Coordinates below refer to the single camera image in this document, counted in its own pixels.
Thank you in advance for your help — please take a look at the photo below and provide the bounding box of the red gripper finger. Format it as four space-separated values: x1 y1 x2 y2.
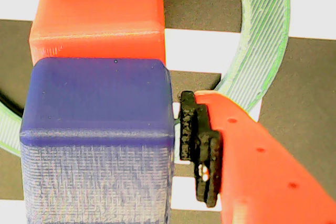
179 90 336 224

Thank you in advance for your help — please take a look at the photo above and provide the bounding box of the red cube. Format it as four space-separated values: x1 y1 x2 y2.
28 0 166 67

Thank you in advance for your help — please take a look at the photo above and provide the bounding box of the blue cube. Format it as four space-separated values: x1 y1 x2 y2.
19 58 176 224

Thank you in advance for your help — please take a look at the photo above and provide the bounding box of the green ring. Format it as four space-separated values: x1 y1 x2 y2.
0 0 291 156

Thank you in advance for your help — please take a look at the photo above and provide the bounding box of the black white marker board mat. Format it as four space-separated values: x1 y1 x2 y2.
0 0 336 224

